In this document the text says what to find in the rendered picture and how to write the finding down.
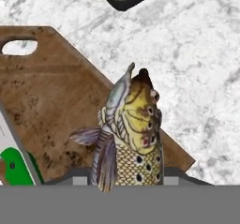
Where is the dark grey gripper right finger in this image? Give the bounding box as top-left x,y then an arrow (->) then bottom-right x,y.
162,166 -> 214,187

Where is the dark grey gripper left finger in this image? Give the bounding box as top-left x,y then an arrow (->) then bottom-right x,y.
44,167 -> 94,187

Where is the yellow scaly fish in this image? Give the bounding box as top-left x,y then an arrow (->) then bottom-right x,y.
68,62 -> 165,193

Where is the brown wooden cutting board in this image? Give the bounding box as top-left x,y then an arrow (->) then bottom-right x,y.
0,25 -> 197,183

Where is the green-handled knife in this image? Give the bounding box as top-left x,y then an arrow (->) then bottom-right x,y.
0,99 -> 45,187

